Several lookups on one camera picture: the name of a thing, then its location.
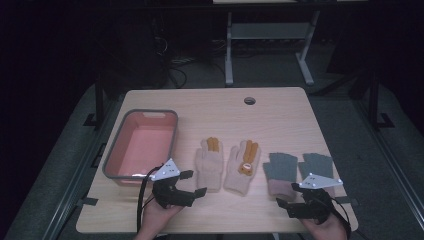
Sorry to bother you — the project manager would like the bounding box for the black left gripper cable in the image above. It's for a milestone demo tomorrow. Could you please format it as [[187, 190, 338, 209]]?
[[135, 165, 164, 234]]

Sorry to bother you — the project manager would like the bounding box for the grey glove with pink cuff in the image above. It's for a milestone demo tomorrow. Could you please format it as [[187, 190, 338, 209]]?
[[297, 152, 336, 198], [262, 152, 299, 202]]

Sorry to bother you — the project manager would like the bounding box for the beige glove with bear face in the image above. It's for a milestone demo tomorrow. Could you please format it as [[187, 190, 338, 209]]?
[[222, 139, 262, 197]]

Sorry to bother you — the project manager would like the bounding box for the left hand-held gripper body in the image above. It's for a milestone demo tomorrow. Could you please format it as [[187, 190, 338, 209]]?
[[149, 157, 198, 210]]

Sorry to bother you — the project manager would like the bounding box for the pink basin with grey rim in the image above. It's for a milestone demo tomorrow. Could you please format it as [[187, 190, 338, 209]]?
[[102, 108, 179, 187]]

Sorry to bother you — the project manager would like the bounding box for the person's right hand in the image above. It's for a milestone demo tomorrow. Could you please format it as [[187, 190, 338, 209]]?
[[300, 213, 348, 240]]

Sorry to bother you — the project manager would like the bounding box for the person's left hand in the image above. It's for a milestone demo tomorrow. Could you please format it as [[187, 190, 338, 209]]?
[[139, 199, 185, 236]]

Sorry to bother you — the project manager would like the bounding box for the black metal stand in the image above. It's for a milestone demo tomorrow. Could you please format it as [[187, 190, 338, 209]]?
[[366, 68, 396, 130]]

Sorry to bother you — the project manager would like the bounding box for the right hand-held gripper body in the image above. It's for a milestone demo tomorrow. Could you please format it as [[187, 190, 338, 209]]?
[[286, 172, 344, 225]]

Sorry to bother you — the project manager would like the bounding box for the black table edge clip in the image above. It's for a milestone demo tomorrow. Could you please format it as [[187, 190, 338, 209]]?
[[76, 196, 100, 207], [334, 196, 361, 206]]

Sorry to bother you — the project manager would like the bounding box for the bundle of floor cables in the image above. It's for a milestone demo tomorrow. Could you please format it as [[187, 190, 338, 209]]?
[[151, 19, 201, 89]]

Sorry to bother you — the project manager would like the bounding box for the beige glove with orange fingers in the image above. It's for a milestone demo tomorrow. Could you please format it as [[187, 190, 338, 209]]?
[[194, 136, 225, 194]]

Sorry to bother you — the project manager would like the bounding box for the grey metal table frame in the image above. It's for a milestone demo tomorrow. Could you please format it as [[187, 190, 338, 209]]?
[[224, 10, 322, 87]]

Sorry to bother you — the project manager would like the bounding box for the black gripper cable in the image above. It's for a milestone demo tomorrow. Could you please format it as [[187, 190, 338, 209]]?
[[135, 165, 164, 234], [328, 195, 353, 240]]

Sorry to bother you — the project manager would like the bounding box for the metal floor rail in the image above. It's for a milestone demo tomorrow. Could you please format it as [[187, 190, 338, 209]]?
[[41, 99, 116, 240], [353, 99, 424, 231]]

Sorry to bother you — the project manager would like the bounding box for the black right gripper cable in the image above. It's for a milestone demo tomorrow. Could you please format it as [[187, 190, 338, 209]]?
[[328, 195, 353, 240]]

